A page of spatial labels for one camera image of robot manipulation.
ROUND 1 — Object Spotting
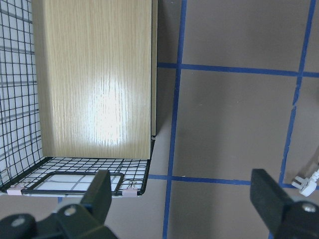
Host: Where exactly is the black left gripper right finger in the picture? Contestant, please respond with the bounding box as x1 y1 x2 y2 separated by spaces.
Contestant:
250 169 319 239

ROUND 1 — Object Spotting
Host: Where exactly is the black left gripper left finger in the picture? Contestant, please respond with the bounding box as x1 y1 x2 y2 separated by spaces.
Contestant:
0 170 117 239

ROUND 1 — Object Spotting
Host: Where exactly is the white power cable with plug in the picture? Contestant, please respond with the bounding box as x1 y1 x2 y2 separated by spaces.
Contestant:
291 161 319 197

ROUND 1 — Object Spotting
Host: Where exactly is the wire basket with wooden shelf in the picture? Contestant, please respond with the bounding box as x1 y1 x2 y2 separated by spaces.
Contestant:
0 0 158 197

